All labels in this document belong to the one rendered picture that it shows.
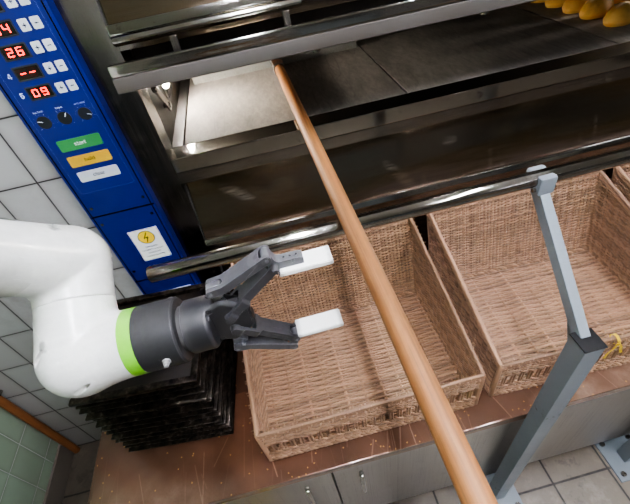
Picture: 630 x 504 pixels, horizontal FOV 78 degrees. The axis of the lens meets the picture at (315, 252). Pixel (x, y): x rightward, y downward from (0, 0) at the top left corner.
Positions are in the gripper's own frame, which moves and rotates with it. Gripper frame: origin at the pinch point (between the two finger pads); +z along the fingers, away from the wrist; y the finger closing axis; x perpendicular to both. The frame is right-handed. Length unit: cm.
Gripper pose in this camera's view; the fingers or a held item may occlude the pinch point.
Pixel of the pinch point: (328, 290)
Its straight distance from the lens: 55.4
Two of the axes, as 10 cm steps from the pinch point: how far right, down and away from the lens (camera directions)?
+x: 2.1, 6.6, -7.2
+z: 9.7, -2.5, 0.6
